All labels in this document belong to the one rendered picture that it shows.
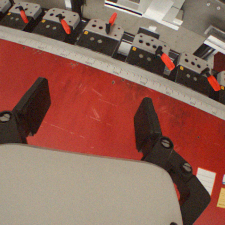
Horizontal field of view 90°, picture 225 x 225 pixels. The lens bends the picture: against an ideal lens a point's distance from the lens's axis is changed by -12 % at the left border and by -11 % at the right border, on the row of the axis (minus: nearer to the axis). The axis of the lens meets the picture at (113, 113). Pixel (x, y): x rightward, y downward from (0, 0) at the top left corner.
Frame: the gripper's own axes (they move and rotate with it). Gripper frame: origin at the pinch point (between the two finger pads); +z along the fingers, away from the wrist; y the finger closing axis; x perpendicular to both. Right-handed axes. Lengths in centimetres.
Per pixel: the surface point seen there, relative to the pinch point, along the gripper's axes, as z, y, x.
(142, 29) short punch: 57, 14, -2
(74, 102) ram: 21.8, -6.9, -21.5
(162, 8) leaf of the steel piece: 62, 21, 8
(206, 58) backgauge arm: 78, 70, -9
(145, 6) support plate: 65, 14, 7
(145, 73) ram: 33.7, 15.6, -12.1
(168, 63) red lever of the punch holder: 34.5, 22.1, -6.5
